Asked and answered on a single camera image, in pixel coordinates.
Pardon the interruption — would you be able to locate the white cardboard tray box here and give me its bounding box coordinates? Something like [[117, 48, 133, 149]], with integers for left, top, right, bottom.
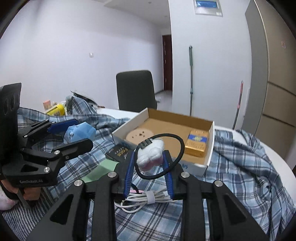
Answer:
[[111, 107, 215, 177]]

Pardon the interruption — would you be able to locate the white charging cable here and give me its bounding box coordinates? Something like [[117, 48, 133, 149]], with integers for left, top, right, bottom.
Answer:
[[114, 189, 183, 213]]

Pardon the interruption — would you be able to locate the dark red door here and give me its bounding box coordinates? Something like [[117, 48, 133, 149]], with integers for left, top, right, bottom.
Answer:
[[162, 35, 173, 91]]

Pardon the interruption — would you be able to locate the person's left hand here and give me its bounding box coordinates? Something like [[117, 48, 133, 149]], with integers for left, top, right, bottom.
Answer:
[[1, 180, 41, 211]]

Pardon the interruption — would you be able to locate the blue plaid cloth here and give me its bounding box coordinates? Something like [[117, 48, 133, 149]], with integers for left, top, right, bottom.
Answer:
[[1, 97, 295, 240]]

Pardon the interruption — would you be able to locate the grey electrical panel box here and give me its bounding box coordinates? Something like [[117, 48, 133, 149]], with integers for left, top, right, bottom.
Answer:
[[193, 0, 223, 17]]

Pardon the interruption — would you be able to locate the black cable with white plush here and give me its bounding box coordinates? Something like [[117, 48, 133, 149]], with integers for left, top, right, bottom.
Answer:
[[134, 133, 186, 180]]

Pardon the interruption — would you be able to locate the green mop handle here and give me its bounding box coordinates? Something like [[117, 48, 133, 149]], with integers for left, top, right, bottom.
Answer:
[[189, 45, 193, 116]]

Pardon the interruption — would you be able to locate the black small box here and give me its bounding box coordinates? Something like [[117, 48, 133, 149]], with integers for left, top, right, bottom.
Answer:
[[105, 144, 132, 162]]

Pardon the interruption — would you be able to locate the dark office chair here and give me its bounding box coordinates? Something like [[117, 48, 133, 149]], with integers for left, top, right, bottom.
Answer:
[[116, 70, 157, 112]]

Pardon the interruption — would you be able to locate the yellow cigarette pack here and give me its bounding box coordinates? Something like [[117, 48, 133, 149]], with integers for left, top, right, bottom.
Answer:
[[185, 130, 209, 158]]

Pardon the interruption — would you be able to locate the gold refrigerator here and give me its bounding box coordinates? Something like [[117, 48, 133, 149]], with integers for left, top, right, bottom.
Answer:
[[242, 1, 295, 159]]

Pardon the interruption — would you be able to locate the blue packet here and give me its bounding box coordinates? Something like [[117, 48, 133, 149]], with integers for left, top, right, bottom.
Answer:
[[63, 122, 96, 144]]

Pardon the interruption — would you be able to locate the round tan cat hand warmer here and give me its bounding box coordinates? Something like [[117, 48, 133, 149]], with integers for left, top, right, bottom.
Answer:
[[125, 128, 154, 145]]

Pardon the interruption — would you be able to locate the green sticky note pad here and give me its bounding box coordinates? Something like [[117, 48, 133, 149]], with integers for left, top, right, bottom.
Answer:
[[82, 159, 118, 183]]

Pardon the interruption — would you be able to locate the pink cup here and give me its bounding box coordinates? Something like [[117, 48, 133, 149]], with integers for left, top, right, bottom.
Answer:
[[43, 100, 52, 110]]

